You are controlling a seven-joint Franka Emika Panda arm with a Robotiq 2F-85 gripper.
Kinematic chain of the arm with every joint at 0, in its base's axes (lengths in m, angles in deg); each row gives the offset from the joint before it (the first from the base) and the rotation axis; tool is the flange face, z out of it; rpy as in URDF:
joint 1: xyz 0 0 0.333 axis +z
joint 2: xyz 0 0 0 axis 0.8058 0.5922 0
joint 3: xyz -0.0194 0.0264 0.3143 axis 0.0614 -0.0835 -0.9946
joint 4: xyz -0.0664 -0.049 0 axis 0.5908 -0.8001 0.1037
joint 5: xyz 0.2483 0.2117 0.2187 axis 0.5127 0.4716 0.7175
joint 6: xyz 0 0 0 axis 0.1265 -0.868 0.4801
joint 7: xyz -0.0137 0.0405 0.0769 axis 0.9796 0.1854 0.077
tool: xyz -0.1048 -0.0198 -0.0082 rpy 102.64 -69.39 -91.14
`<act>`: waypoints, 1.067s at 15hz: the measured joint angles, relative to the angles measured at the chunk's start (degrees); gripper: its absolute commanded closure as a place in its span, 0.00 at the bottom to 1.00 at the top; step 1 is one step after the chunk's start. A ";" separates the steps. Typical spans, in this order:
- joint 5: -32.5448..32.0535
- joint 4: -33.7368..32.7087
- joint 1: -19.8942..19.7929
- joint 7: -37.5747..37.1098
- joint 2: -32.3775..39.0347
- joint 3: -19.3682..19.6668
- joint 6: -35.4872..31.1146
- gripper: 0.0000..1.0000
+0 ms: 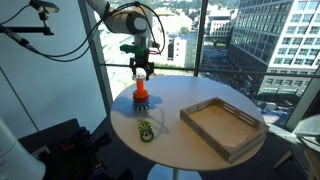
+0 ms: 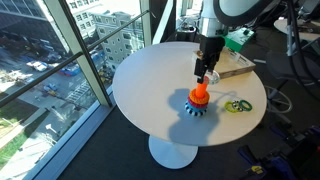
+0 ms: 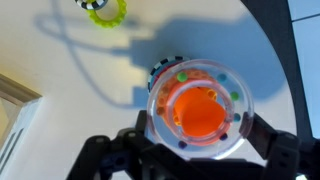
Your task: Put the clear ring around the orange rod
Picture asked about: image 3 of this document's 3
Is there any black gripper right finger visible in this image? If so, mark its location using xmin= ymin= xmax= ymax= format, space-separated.
xmin=245 ymin=113 xmax=281 ymax=161

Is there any small black white checkered ring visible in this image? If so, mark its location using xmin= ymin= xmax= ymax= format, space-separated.
xmin=73 ymin=0 xmax=110 ymax=11

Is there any black white checkered base ring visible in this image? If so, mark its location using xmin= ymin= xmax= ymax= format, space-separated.
xmin=147 ymin=55 xmax=192 ymax=92

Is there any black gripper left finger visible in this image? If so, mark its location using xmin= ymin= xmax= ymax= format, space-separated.
xmin=133 ymin=109 xmax=158 ymax=147

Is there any yellow green toothed ring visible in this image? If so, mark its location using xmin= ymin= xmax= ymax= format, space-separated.
xmin=87 ymin=0 xmax=128 ymax=29

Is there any orange rod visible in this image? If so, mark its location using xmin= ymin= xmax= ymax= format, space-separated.
xmin=172 ymin=86 xmax=228 ymax=138

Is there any clear ring with coloured beads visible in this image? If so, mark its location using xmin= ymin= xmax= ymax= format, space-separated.
xmin=146 ymin=59 xmax=255 ymax=160

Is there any wooden tray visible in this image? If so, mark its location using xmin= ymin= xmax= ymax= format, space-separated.
xmin=0 ymin=73 xmax=44 ymax=169

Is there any orange bumpy ring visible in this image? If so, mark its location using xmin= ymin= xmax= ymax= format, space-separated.
xmin=155 ymin=68 xmax=232 ymax=147

